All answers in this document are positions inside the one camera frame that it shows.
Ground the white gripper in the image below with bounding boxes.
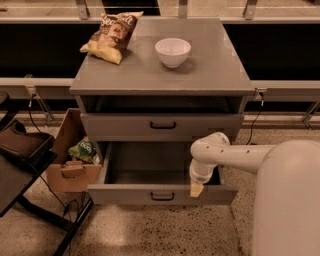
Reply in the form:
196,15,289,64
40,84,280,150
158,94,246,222
189,159,215,198

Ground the grey drawer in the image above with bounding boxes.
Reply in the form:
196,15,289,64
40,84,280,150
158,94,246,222
81,113,243,142
88,142,238,205

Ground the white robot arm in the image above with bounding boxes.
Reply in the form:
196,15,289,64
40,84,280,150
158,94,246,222
189,132,320,256

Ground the grey drawer cabinet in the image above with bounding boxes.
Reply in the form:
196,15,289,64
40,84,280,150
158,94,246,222
69,17,256,148

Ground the grey top drawer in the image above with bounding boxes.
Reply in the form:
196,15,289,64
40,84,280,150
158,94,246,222
81,113,243,142

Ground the green snack bag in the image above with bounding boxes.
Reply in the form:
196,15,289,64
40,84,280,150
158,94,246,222
68,136,100,164

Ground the cardboard box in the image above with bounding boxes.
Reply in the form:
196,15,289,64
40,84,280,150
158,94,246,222
46,109,101,192

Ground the white bowl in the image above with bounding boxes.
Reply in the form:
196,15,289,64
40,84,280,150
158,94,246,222
155,38,191,68

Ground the brown yellow chip bag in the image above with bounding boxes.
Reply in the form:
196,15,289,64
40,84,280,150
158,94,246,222
80,11,144,64

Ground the black cable left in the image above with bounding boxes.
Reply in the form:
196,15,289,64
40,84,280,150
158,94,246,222
28,93,81,256

